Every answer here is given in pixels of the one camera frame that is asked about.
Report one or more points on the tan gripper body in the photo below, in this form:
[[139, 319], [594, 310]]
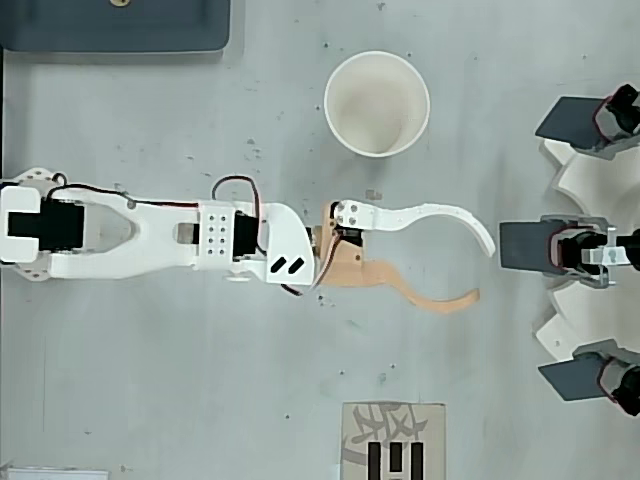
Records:
[[348, 262]]

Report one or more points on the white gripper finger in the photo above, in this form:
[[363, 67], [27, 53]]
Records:
[[390, 220]]

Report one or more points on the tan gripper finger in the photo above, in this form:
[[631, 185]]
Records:
[[435, 307]]

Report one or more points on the paper cup white inside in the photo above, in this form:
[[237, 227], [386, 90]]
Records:
[[375, 105]]

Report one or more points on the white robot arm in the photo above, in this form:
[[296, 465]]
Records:
[[150, 235]]

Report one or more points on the dark grey flat paddle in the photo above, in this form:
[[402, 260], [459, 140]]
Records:
[[570, 380], [522, 246], [565, 122]]

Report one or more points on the grey card with black print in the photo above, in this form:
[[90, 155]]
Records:
[[395, 425]]

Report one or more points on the white star-shaped fixture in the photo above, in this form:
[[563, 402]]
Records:
[[600, 185]]

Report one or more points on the dark blue grey tray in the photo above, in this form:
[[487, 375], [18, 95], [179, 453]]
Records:
[[115, 30]]

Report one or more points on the brass round knob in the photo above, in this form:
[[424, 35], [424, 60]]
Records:
[[119, 2]]

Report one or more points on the grey servo unit metal bracket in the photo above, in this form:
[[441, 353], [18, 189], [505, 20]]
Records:
[[570, 250]]

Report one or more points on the white perforated base plate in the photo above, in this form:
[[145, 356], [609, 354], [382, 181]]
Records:
[[35, 176]]

